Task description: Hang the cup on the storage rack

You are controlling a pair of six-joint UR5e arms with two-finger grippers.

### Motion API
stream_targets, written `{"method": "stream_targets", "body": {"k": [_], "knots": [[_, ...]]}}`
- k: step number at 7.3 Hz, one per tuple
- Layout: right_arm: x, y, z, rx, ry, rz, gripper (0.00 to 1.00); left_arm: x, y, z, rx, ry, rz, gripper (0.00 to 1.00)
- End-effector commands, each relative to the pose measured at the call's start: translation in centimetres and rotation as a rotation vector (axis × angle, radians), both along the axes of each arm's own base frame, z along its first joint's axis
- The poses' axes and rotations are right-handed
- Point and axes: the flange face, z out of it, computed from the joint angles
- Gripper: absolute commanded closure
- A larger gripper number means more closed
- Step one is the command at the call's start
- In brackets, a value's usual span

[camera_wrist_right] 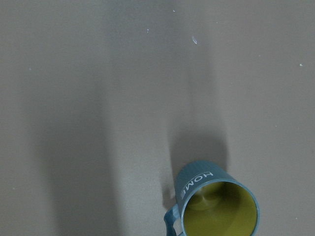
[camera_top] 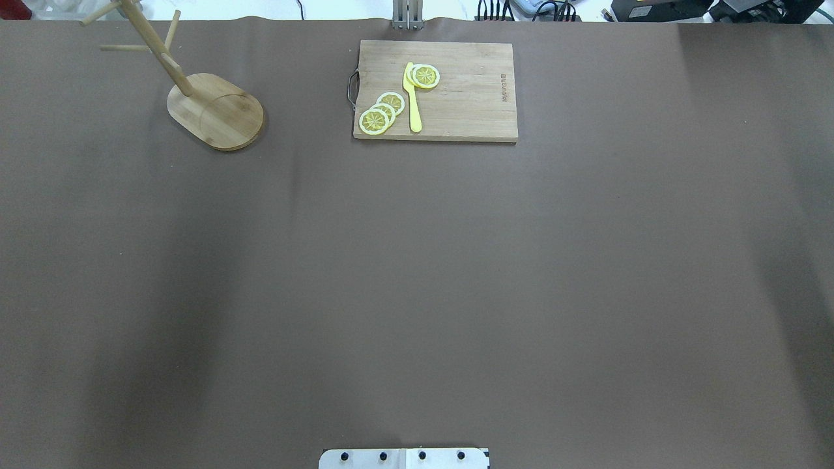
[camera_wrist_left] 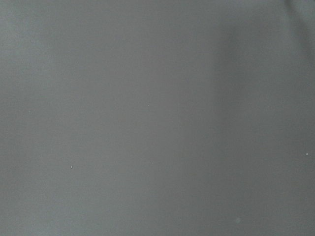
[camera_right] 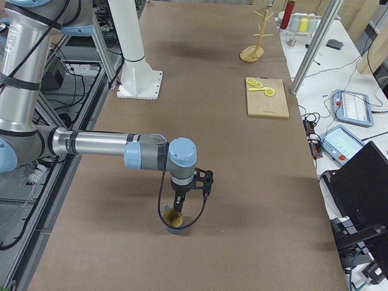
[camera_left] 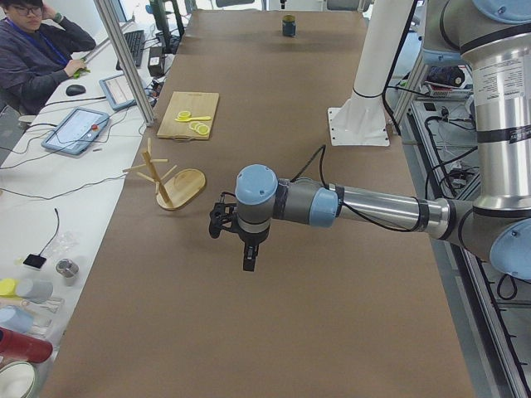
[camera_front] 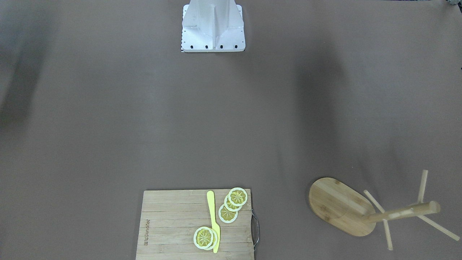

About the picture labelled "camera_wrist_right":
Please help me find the blue cup yellow inside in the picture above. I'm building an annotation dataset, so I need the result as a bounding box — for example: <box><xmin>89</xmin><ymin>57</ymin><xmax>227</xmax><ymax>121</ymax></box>
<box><xmin>164</xmin><ymin>160</ymin><xmax>260</xmax><ymax>236</ymax></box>

